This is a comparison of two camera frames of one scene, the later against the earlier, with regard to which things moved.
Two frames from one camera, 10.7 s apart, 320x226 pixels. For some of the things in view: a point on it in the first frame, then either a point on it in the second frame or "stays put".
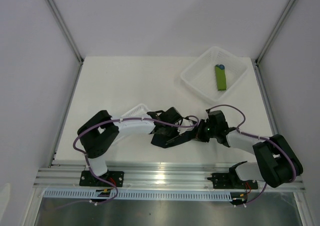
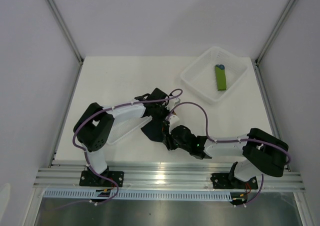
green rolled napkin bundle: (220, 76) stays put
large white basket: (201, 75) stays put
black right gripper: (200, 136) to (167, 141)
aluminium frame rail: (161, 176) stays put
